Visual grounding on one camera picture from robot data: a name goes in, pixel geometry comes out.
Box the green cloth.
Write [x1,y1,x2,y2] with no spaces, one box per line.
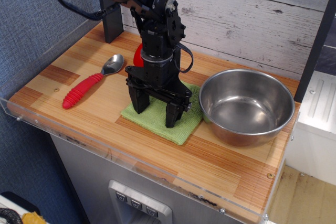
[121,83,203,145]

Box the clear acrylic table guard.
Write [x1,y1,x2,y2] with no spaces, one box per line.
[1,7,293,223]

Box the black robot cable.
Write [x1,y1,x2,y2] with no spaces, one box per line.
[41,0,194,73]

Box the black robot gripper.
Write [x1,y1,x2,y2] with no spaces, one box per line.
[125,53,193,128]

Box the dark grey right post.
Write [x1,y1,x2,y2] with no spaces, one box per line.
[294,0,335,103]

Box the white side shelf unit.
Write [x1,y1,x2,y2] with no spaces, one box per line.
[285,71,335,185]

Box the red handled metal spoon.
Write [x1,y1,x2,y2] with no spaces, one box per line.
[62,54,124,109]

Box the black and yellow bag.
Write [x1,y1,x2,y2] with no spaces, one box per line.
[1,191,48,223]

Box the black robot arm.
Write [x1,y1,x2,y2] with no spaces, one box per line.
[112,0,192,128]

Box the red toy sushi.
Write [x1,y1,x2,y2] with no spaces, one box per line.
[133,44,144,67]

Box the grey toy fridge cabinet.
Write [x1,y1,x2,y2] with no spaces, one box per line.
[49,133,232,224]

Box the stainless steel bowl pot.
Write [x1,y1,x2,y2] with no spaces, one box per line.
[198,69,295,147]

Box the silver dispenser button panel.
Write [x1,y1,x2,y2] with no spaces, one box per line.
[108,180,173,223]

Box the dark grey left post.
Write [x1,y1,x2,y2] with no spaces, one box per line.
[99,0,124,43]

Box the dark grey post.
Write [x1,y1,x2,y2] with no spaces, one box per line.
[294,0,335,103]
[99,0,124,43]

